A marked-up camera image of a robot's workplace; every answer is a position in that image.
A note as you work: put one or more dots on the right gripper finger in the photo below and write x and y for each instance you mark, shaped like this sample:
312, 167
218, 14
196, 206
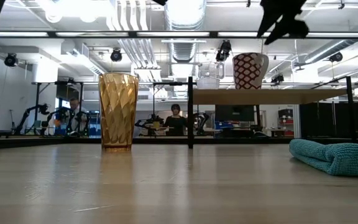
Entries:
294, 29
275, 12

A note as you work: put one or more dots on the white mug with red pattern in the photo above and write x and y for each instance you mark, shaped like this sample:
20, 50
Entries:
247, 71

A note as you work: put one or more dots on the amber faceted plastic cup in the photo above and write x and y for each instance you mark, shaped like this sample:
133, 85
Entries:
118, 109

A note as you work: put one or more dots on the black background robot arm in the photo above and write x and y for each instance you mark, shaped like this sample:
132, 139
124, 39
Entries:
26, 116
202, 121
149, 124
61, 119

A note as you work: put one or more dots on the wooden shelf with black legs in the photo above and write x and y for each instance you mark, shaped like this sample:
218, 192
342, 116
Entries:
259, 97

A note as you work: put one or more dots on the black ceiling spotlight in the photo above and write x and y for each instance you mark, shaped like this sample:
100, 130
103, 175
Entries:
336, 57
224, 49
278, 78
116, 55
11, 59

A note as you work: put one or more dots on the black partition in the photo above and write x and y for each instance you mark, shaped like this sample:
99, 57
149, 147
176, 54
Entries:
322, 119

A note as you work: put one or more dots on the clear glass mug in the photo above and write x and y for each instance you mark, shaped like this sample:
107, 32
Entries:
208, 82

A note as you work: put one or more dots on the teal knitted cloth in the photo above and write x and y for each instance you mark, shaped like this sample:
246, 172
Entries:
337, 157

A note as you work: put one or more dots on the person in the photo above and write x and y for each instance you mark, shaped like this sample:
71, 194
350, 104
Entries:
176, 121
74, 107

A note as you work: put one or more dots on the silver ventilation duct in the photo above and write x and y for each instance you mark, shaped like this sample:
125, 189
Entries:
185, 18

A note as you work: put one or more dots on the black aluminium frame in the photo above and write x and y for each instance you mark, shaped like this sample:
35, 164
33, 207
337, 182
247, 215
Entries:
135, 34

